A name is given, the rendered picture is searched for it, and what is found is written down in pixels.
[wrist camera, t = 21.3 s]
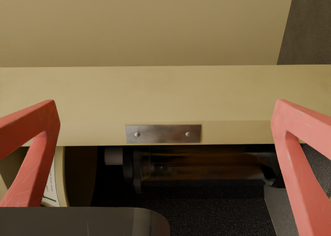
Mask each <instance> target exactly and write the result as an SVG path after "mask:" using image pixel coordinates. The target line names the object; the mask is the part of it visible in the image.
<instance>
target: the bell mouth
mask: <svg viewBox="0 0 331 236"><path fill-rule="evenodd" d="M97 158H98V146H56V150H55V154H54V159H53V163H52V166H51V169H50V173H49V176H48V180H47V183H46V187H45V191H44V194H43V198H42V201H41V204H42V205H44V206H46V207H90V204H91V201H92V197H93V193H94V188H95V181H96V173H97Z"/></svg>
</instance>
